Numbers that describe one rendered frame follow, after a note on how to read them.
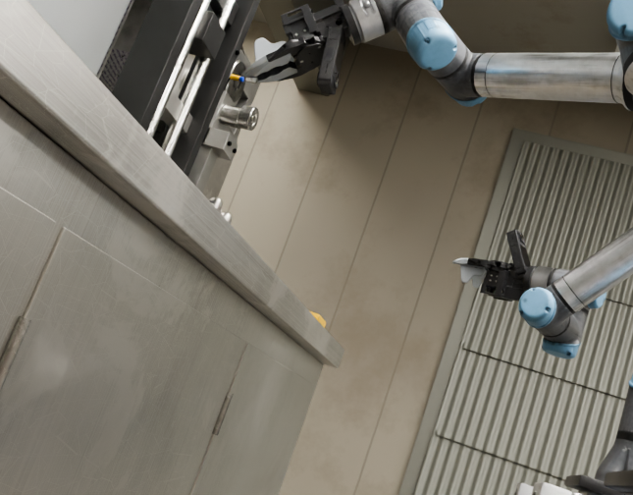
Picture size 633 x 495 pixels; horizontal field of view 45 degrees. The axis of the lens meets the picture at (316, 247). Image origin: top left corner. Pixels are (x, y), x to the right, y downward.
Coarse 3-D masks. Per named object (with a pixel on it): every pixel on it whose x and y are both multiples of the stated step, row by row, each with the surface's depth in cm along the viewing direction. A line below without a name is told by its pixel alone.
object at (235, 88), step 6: (234, 66) 131; (240, 66) 133; (234, 72) 132; (240, 72) 134; (228, 84) 131; (234, 84) 133; (240, 84) 136; (228, 90) 131; (234, 90) 134; (240, 90) 136; (234, 96) 134; (234, 102) 135
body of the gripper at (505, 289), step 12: (504, 264) 178; (492, 276) 181; (504, 276) 178; (516, 276) 177; (528, 276) 174; (492, 288) 181; (504, 288) 178; (516, 288) 177; (528, 288) 174; (504, 300) 183; (516, 300) 178
